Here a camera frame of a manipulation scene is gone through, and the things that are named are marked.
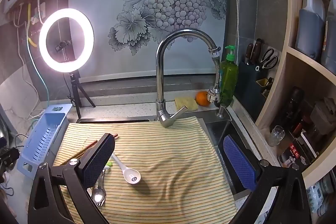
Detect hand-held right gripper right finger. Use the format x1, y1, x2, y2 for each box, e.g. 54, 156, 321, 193
223, 134, 311, 224

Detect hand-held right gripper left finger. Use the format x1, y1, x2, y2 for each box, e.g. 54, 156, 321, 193
28, 132, 116, 224

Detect red-tipped wooden chopstick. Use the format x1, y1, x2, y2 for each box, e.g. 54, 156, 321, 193
63, 147, 91, 163
67, 134, 118, 161

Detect blue plastic basket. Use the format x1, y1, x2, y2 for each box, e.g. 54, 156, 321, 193
17, 104, 72, 182

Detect white ceramic spoon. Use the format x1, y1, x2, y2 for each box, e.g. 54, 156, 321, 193
111, 153, 142, 185

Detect steel sink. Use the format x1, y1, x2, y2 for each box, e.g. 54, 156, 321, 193
205, 119, 263, 194

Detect metal spoon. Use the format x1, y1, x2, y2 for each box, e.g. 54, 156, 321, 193
91, 183, 106, 205

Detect clear drinking glass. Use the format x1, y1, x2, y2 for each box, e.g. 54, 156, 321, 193
269, 125, 286, 147

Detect chrome sink knob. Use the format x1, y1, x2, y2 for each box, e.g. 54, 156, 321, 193
215, 104, 226, 118

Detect red and black box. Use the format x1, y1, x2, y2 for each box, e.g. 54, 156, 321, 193
278, 132, 315, 167

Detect yellow striped cloth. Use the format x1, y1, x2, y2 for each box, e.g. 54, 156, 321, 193
52, 116, 238, 224

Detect orange fruit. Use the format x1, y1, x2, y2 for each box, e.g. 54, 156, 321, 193
196, 91, 211, 106

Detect dark knife block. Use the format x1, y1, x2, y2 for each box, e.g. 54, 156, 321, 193
235, 61, 279, 130

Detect dark glass bottle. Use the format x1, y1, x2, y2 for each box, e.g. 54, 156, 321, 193
280, 86, 305, 130

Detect yellow sponge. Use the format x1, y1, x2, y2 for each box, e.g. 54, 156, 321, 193
175, 97, 198, 112

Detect black tripod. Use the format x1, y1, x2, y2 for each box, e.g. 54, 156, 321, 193
55, 40, 96, 119

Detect patterned cloth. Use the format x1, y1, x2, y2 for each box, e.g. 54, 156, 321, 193
306, 177, 335, 214

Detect green dish soap bottle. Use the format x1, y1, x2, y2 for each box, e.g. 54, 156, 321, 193
219, 45, 239, 107

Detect crumpled grey bag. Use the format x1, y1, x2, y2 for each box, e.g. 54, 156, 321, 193
311, 98, 336, 135

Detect chrome faucet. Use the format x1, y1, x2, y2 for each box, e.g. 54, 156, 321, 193
155, 28, 221, 128

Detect dark sauce jug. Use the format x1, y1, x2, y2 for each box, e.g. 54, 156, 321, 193
295, 0, 327, 62
320, 0, 336, 75

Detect grape print blind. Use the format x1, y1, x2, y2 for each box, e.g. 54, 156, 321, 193
68, 0, 227, 77

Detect black cable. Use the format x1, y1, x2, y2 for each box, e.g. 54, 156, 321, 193
4, 133, 29, 197

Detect flexible faucet sprayer hose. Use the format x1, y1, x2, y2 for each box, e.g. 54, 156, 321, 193
207, 48, 222, 109

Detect green cable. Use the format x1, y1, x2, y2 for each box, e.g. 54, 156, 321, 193
26, 27, 50, 130

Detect white cable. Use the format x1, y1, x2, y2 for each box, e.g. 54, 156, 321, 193
16, 6, 42, 119

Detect black-handled scissors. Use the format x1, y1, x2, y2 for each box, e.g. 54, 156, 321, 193
260, 48, 279, 69

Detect dark-handled knife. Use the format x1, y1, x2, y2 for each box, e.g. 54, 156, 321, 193
251, 38, 264, 67
244, 43, 254, 65

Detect white bead chain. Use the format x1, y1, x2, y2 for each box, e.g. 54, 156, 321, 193
235, 0, 243, 64

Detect round ring light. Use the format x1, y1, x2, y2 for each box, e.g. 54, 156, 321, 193
39, 8, 95, 73

